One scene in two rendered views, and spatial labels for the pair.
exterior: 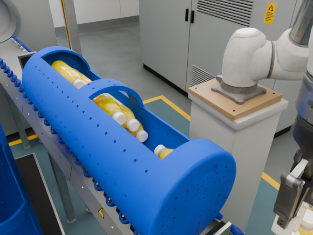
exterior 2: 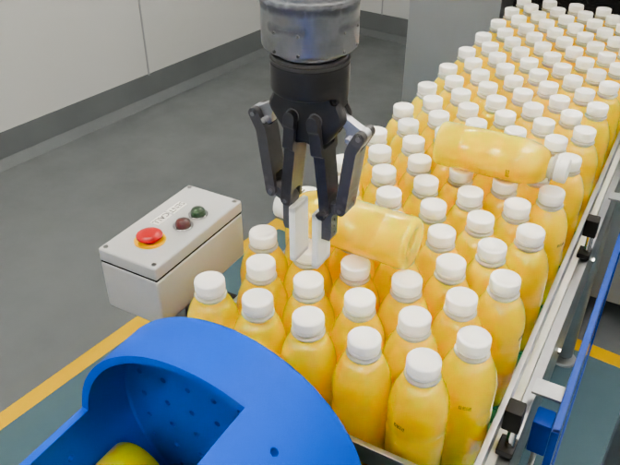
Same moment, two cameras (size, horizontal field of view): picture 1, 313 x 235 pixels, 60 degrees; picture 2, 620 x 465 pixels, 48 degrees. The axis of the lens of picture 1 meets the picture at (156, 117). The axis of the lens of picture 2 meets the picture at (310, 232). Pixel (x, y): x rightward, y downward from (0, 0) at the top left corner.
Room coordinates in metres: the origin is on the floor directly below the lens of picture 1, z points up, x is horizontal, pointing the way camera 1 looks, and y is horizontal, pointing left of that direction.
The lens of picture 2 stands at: (0.52, 0.35, 1.63)
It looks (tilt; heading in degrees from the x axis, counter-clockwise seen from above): 34 degrees down; 248
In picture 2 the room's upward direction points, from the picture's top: straight up
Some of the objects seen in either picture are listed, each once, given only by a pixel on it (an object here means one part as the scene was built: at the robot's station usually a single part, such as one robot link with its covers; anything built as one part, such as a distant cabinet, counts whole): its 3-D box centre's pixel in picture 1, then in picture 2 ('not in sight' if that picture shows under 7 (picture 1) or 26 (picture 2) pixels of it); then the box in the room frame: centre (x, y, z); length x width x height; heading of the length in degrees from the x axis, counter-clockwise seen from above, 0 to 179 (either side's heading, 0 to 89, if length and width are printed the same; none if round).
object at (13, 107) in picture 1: (17, 119); not in sight; (1.92, 1.19, 0.31); 0.06 x 0.06 x 0.63; 38
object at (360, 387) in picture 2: not in sight; (360, 403); (0.24, -0.17, 0.99); 0.07 x 0.07 x 0.19
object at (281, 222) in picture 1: (282, 218); (337, 219); (0.26, -0.20, 1.25); 0.03 x 0.01 x 0.05; 128
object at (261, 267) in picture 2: not in sight; (260, 267); (0.30, -0.35, 1.09); 0.04 x 0.04 x 0.02
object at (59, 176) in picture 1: (63, 189); not in sight; (1.15, 0.58, 0.31); 0.06 x 0.06 x 0.63; 38
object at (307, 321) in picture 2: not in sight; (308, 321); (0.29, -0.22, 1.09); 0.04 x 0.04 x 0.02
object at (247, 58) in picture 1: (245, 56); not in sight; (1.09, -0.38, 1.19); 0.18 x 0.16 x 0.22; 78
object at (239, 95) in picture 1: (235, 83); not in sight; (1.11, -0.36, 1.05); 0.22 x 0.18 x 0.06; 35
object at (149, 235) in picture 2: not in sight; (149, 236); (0.43, -0.46, 1.11); 0.04 x 0.04 x 0.01
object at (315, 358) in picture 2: not in sight; (308, 381); (0.29, -0.22, 0.99); 0.07 x 0.07 x 0.19
